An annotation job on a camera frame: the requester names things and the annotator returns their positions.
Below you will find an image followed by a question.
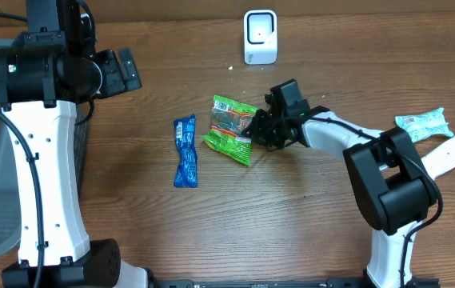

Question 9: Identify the green Haribo gummy bag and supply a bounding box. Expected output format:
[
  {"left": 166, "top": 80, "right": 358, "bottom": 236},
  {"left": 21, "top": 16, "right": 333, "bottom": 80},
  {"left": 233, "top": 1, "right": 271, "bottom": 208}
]
[{"left": 203, "top": 95, "right": 257, "bottom": 166}]

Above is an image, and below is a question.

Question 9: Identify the blue snack packet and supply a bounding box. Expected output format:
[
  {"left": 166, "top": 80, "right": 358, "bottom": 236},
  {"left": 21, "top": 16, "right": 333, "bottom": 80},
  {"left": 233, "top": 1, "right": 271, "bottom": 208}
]
[{"left": 174, "top": 114, "right": 198, "bottom": 188}]

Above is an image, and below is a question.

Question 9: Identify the teal snack packet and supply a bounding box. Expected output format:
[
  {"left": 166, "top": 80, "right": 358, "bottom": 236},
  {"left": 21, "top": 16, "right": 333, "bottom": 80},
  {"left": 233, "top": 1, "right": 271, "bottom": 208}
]
[{"left": 394, "top": 107, "right": 454, "bottom": 143}]

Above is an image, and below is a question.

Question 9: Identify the white tube with gold cap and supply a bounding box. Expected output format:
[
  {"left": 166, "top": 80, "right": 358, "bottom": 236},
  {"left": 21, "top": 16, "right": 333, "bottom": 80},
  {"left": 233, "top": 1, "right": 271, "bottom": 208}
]
[{"left": 421, "top": 136, "right": 455, "bottom": 180}]

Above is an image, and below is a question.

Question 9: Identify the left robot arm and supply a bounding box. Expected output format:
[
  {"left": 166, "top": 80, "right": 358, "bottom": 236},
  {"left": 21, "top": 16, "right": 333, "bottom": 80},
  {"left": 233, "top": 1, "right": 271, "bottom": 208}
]
[{"left": 0, "top": 0, "right": 150, "bottom": 288}]

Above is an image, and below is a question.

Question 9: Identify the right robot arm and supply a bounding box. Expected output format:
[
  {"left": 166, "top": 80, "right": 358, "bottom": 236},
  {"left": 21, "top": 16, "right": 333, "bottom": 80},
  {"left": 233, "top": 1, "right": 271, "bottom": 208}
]
[{"left": 241, "top": 79, "right": 444, "bottom": 287}]

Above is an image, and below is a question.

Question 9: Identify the white barcode scanner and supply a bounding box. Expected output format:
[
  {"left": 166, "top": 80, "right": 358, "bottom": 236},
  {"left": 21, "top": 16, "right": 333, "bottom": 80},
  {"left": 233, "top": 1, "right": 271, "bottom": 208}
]
[{"left": 243, "top": 10, "right": 278, "bottom": 66}]

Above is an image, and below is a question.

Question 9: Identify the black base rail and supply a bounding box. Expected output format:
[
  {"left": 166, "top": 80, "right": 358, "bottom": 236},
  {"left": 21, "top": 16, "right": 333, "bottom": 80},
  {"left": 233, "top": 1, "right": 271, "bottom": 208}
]
[{"left": 148, "top": 278, "right": 373, "bottom": 288}]

